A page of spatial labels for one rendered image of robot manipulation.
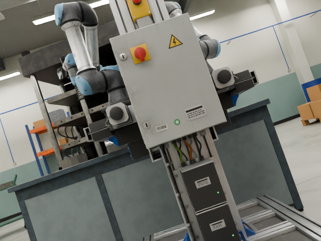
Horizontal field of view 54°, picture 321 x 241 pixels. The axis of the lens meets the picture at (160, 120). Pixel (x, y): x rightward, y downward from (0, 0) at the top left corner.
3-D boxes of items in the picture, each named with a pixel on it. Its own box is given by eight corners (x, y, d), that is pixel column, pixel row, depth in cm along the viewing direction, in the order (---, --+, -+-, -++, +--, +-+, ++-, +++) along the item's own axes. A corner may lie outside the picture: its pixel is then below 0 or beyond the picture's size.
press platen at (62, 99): (147, 66, 316) (145, 62, 316) (48, 104, 329) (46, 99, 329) (156, 76, 386) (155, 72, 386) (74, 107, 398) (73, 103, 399)
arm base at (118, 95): (133, 99, 177) (127, 82, 178) (107, 107, 177) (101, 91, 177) (135, 102, 192) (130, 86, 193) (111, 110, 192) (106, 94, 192)
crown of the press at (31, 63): (156, 65, 302) (135, 5, 305) (34, 110, 317) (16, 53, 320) (165, 77, 385) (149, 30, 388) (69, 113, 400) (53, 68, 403)
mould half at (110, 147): (143, 141, 227) (138, 126, 228) (108, 153, 223) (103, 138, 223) (137, 143, 276) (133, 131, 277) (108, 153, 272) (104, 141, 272)
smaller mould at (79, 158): (79, 163, 250) (76, 155, 251) (62, 169, 252) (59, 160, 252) (88, 160, 270) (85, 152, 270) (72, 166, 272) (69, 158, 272)
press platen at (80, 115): (155, 90, 312) (153, 85, 312) (54, 126, 325) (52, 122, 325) (163, 96, 385) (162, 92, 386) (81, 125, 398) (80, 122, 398)
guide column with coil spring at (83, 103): (114, 189, 311) (72, 65, 318) (109, 191, 312) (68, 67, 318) (115, 188, 317) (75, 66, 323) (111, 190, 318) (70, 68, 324)
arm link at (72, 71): (90, 79, 203) (85, 63, 204) (73, 83, 198) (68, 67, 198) (88, 83, 210) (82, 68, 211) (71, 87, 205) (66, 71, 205)
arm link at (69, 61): (68, 66, 197) (64, 53, 197) (65, 71, 207) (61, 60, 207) (80, 63, 200) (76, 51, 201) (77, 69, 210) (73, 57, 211)
